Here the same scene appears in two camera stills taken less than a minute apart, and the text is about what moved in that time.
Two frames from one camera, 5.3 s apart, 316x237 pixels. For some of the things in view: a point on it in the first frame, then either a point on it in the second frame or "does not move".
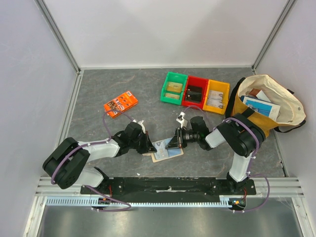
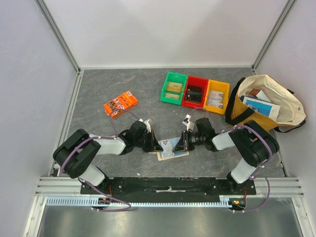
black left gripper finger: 150,148 -> 156,146
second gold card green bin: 173,96 does not move
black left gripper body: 139,143 does not move
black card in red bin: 194,90 does not move
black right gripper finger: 173,143 -> 180,145
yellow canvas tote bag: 292,115 does not move
